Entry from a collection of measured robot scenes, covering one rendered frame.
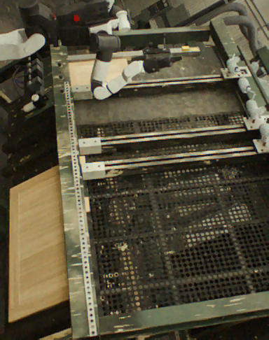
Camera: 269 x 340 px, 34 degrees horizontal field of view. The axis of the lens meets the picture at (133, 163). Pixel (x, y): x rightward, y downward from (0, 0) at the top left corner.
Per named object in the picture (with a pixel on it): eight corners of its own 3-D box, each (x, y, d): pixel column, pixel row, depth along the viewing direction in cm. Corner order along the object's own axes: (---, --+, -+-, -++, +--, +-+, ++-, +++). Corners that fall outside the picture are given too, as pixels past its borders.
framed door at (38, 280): (12, 190, 293) (10, 189, 291) (80, 156, 277) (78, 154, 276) (11, 323, 237) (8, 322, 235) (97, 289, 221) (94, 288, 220)
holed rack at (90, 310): (64, 82, 287) (64, 82, 287) (68, 82, 288) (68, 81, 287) (90, 336, 184) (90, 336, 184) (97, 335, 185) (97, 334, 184)
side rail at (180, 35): (66, 46, 330) (65, 33, 322) (206, 37, 345) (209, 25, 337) (66, 51, 327) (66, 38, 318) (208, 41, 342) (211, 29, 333)
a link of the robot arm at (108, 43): (96, 61, 241) (101, 38, 234) (88, 54, 247) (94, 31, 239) (113, 62, 248) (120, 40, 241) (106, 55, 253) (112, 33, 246)
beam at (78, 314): (50, 47, 329) (48, 34, 321) (66, 45, 331) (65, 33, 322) (73, 348, 192) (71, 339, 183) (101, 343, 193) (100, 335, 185)
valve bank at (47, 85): (10, 58, 301) (38, 41, 294) (24, 71, 311) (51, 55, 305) (10, 108, 270) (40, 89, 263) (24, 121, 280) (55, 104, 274)
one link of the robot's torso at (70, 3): (50, 17, 231) (116, 5, 232) (47, -15, 252) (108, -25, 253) (62, 62, 254) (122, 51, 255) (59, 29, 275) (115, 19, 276)
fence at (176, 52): (68, 60, 310) (67, 55, 307) (197, 51, 323) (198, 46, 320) (69, 64, 307) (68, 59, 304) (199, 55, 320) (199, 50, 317)
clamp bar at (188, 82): (72, 91, 289) (69, 62, 270) (243, 78, 305) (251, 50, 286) (73, 102, 283) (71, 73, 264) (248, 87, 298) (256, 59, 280)
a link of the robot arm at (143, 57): (150, 71, 244) (132, 75, 248) (156, 74, 254) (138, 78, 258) (147, 51, 244) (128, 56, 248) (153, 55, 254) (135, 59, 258)
